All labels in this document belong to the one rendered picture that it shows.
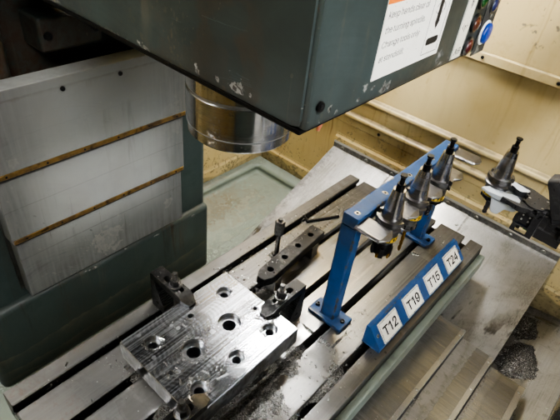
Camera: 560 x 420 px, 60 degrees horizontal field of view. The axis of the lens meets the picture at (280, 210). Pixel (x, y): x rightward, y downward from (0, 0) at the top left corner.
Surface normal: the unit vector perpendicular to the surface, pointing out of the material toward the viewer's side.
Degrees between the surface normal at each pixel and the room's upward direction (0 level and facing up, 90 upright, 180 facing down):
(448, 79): 90
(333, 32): 90
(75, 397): 0
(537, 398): 17
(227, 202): 0
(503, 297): 24
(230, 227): 0
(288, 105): 90
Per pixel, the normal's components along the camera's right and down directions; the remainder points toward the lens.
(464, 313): -0.18, -0.55
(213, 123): -0.39, 0.54
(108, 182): 0.75, 0.47
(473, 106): -0.66, 0.41
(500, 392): 0.19, -0.83
